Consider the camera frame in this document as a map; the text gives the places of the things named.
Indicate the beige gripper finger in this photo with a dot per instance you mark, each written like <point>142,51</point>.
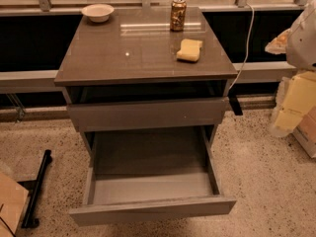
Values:
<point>278,44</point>

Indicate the grey drawer cabinet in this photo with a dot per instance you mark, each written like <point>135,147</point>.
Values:
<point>133,58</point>

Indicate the grey top drawer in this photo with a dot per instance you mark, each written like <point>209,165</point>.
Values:
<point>142,115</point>

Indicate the grey drawer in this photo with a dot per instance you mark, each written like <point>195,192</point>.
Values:
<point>142,115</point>
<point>149,175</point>

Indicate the cardboard box right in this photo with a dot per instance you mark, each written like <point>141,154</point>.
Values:
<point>305,133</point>

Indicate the gold soda can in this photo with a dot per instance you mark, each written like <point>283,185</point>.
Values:
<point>178,14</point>

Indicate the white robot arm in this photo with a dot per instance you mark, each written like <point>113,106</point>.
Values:
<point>295,96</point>

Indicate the cardboard box left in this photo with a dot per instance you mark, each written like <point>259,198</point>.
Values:
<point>13,198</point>

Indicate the cardboard box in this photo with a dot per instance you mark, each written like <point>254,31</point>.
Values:
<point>13,198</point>
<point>305,133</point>

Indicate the white bowl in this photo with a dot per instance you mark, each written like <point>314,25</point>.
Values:
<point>98,13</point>

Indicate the black metal bar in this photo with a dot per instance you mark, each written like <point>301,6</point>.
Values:
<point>34,187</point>

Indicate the yellow sponge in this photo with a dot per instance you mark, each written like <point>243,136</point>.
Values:
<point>190,50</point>

